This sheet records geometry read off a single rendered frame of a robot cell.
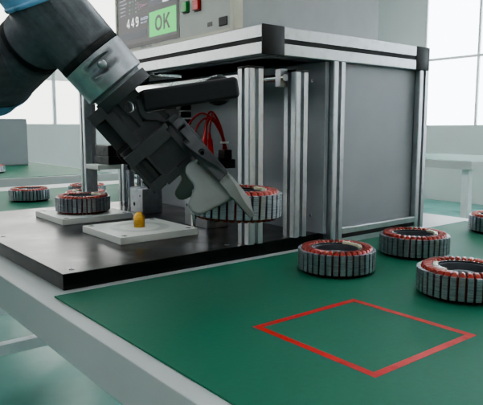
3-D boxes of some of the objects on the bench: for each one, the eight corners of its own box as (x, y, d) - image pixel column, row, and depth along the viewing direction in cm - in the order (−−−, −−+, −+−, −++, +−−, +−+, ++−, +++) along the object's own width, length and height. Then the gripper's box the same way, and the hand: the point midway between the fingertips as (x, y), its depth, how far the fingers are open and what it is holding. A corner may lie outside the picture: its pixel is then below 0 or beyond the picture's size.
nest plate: (63, 225, 112) (62, 218, 111) (35, 216, 123) (34, 210, 123) (132, 218, 121) (132, 212, 121) (100, 210, 132) (100, 204, 132)
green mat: (-64, 226, 124) (-64, 224, 124) (-109, 198, 172) (-109, 198, 172) (265, 194, 183) (265, 194, 183) (165, 181, 230) (165, 180, 230)
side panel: (330, 246, 103) (334, 60, 99) (318, 243, 105) (321, 62, 101) (423, 229, 120) (429, 71, 116) (410, 227, 122) (416, 71, 118)
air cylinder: (142, 214, 126) (141, 189, 126) (126, 210, 132) (125, 186, 132) (162, 211, 130) (161, 187, 129) (145, 208, 135) (145, 185, 135)
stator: (489, 281, 78) (491, 255, 78) (527, 307, 67) (530, 276, 66) (406, 280, 78) (407, 254, 78) (429, 306, 67) (431, 275, 67)
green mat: (594, 624, 24) (594, 619, 24) (54, 297, 72) (54, 296, 72) (858, 275, 83) (858, 273, 83) (464, 221, 130) (464, 220, 130)
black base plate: (63, 291, 74) (63, 273, 74) (-52, 226, 124) (-53, 215, 124) (318, 245, 104) (318, 232, 103) (142, 207, 153) (142, 198, 153)
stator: (329, 284, 77) (330, 256, 77) (283, 266, 87) (283, 242, 86) (391, 273, 83) (392, 247, 82) (341, 258, 92) (341, 235, 92)
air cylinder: (206, 229, 108) (206, 199, 107) (184, 223, 114) (183, 195, 113) (227, 226, 111) (227, 197, 110) (205, 221, 117) (205, 194, 116)
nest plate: (120, 245, 93) (120, 237, 93) (82, 231, 104) (82, 225, 104) (198, 234, 102) (198, 227, 102) (154, 223, 114) (154, 217, 114)
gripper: (84, 116, 74) (187, 228, 80) (84, 116, 57) (215, 260, 63) (135, 72, 75) (233, 187, 81) (150, 59, 58) (273, 207, 63)
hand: (241, 202), depth 72 cm, fingers closed on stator, 13 cm apart
